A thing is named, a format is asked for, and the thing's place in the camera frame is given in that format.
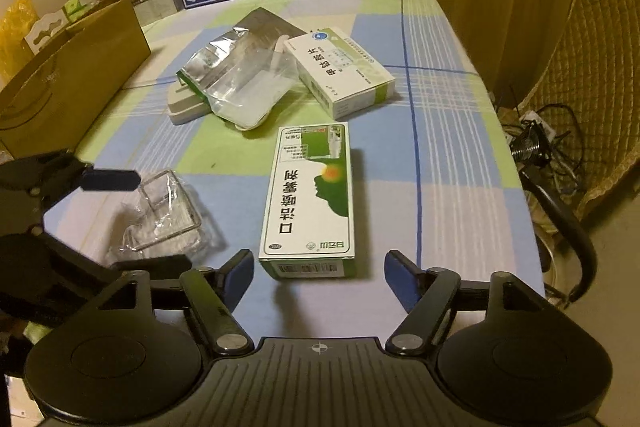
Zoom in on clear bag with metal hook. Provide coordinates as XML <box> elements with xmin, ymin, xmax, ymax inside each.
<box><xmin>104</xmin><ymin>169</ymin><xmax>227</xmax><ymax>265</ymax></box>

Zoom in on green white spray box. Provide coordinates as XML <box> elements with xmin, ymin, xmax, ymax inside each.
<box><xmin>259</xmin><ymin>122</ymin><xmax>356</xmax><ymax>279</ymax></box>

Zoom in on clear plastic tray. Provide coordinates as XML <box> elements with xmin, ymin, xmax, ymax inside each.
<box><xmin>205</xmin><ymin>35</ymin><xmax>298</xmax><ymax>131</ymax></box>

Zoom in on silver foil pouch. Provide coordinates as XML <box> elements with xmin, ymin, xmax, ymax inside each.
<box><xmin>177</xmin><ymin>8</ymin><xmax>304</xmax><ymax>113</ymax></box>

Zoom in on white green capsule box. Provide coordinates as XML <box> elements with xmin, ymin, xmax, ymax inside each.
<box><xmin>284</xmin><ymin>27</ymin><xmax>395</xmax><ymax>119</ymax></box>

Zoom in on brown cardboard box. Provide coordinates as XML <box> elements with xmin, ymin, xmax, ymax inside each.
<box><xmin>1</xmin><ymin>0</ymin><xmax>151</xmax><ymax>158</ymax></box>

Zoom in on white charger block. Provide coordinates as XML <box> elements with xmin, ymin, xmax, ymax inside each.
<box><xmin>167</xmin><ymin>79</ymin><xmax>210</xmax><ymax>126</ymax></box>

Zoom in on white cutout cardboard box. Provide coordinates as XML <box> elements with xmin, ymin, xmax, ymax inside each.
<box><xmin>24</xmin><ymin>10</ymin><xmax>70</xmax><ymax>54</ymax></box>

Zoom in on green tissue packs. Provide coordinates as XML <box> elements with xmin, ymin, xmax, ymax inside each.
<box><xmin>63</xmin><ymin>0</ymin><xmax>103</xmax><ymax>23</ymax></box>

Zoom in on yellow plastic bag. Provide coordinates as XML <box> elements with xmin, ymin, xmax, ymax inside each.
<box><xmin>0</xmin><ymin>0</ymin><xmax>39</xmax><ymax>86</ymax></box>

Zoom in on checked tablecloth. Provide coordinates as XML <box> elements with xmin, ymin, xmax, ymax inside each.
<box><xmin>41</xmin><ymin>0</ymin><xmax>547</xmax><ymax>348</ymax></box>

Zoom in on quilted brown chair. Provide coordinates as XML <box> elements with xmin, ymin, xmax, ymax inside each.
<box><xmin>520</xmin><ymin>0</ymin><xmax>639</xmax><ymax>218</ymax></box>

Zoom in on black cables on floor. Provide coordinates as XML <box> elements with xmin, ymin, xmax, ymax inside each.
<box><xmin>499</xmin><ymin>103</ymin><xmax>586</xmax><ymax>208</ymax></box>

